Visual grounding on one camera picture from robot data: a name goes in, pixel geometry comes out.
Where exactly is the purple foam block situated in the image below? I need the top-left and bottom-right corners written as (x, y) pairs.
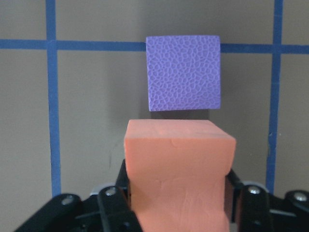
top-left (146, 35), bottom-right (221, 112)

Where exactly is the orange foam block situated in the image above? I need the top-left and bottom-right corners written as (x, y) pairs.
top-left (124, 119), bottom-right (236, 232)

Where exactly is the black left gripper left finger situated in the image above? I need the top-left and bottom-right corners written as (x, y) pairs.
top-left (17, 162), bottom-right (142, 232)

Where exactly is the brown paper mat blue grid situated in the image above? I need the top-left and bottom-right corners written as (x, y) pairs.
top-left (0, 0), bottom-right (309, 203)

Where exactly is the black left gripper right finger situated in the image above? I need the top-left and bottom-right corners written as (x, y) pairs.
top-left (225, 170), bottom-right (309, 232)

